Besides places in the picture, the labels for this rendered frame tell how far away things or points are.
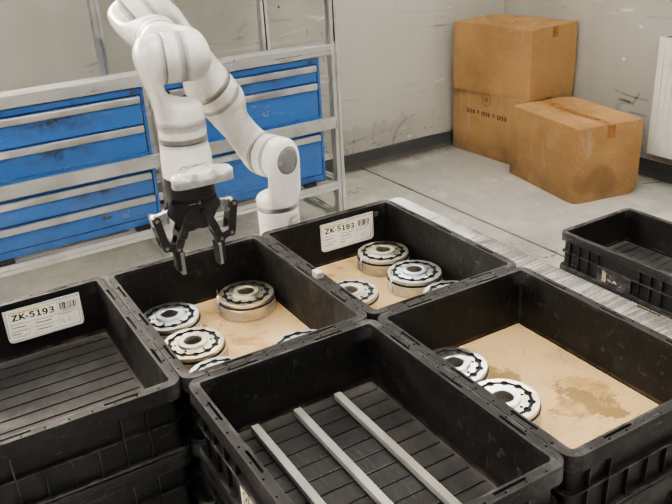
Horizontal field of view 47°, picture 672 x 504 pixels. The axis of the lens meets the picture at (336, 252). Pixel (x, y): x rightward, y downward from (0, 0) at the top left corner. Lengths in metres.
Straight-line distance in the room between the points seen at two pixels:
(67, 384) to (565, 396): 0.77
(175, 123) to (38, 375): 0.49
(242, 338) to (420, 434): 0.39
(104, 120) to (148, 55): 2.04
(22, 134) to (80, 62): 0.97
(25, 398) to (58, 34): 2.80
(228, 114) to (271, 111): 1.88
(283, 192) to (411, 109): 3.32
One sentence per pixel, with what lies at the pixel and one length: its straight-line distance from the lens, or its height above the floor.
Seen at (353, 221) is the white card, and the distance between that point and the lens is 1.57.
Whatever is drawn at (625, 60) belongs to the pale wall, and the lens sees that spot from 4.68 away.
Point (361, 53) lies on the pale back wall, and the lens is 4.63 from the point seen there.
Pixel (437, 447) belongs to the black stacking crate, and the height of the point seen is 0.83.
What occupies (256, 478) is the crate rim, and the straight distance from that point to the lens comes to 0.89.
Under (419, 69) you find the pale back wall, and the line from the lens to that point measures 4.90.
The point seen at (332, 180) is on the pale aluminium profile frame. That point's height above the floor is 0.31.
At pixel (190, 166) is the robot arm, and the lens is 1.13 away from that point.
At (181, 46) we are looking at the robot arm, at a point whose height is 1.33.
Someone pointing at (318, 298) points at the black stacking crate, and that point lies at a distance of 1.28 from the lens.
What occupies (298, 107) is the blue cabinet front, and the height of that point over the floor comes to 0.68.
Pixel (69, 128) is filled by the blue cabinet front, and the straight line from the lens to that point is 3.10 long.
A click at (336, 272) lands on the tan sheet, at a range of 1.53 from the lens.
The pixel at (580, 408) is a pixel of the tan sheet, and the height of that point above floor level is 0.83.
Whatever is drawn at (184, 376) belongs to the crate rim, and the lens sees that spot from 1.07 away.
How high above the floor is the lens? 1.50
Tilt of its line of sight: 25 degrees down
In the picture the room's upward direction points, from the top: 3 degrees counter-clockwise
